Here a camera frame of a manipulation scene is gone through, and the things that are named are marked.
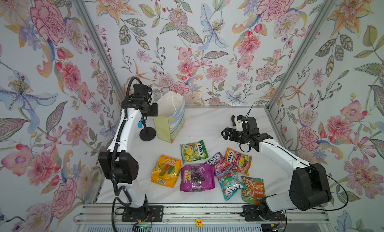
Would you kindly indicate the painted landscape paper bag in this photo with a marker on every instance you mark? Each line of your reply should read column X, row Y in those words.
column 171, row 116

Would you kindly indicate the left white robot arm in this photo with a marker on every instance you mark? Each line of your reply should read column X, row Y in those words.
column 117, row 163

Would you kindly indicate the orange Fox's candy bag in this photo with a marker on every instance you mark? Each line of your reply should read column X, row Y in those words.
column 241, row 162

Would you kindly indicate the yellow gummy candy bag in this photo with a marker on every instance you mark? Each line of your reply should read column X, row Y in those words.
column 166, row 171

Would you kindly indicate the purple grape candy bag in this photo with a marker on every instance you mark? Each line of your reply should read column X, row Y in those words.
column 197, row 178

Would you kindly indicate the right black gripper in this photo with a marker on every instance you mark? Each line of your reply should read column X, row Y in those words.
column 233, row 132

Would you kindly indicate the green orange noodle packet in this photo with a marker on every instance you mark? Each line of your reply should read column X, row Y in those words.
column 254, row 190

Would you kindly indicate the purple Fox's candy bag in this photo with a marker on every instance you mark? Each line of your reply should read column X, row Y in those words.
column 220, row 165

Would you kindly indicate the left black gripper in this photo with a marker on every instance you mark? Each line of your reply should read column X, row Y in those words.
column 155, row 109

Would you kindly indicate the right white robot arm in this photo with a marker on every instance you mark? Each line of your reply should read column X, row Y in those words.
column 309, row 186

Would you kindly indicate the green Fox's candy bag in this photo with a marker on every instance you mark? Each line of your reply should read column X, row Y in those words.
column 194, row 152

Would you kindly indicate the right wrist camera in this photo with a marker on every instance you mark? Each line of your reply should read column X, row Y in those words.
column 239, row 125

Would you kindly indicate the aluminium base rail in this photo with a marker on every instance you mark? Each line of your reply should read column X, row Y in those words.
column 189, row 213

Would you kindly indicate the yellow marker cube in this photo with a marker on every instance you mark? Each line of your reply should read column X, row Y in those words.
column 199, row 223

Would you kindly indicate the black handled screwdriver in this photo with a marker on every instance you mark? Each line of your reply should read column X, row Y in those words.
column 233, row 119

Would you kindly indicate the teal Fox's candy bag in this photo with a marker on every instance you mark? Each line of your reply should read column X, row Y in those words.
column 230, row 184

